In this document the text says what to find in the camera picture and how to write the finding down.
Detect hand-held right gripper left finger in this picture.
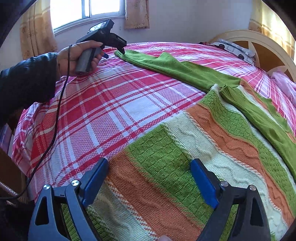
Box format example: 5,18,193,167
28,158,110,241

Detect grey patterned pillow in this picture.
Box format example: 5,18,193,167
210,39,256,63

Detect long yellow floral curtain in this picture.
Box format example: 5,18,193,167
20,0,58,59

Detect short yellow floral curtain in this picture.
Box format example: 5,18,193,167
125,0,150,29

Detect brown wooden furniture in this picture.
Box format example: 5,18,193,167
0,148,28,197

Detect person's left forearm black sleeve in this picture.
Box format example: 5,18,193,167
0,52,58,126

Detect black cable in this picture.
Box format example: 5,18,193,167
0,44,73,201

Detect person's left hand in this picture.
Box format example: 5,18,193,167
57,40,105,77

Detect window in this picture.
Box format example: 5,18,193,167
50,0,126,32

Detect red white plaid blanket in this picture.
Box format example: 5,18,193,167
11,42,296,202

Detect cream wooden headboard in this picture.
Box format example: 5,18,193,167
208,30,296,81

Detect yellow curtain behind headboard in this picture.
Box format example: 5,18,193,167
248,0,296,54

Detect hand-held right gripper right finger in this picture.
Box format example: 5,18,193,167
190,159,272,241

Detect pink crumpled cloth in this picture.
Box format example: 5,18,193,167
270,67,296,107

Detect green orange striped knit sweater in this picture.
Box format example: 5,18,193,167
61,50,296,241

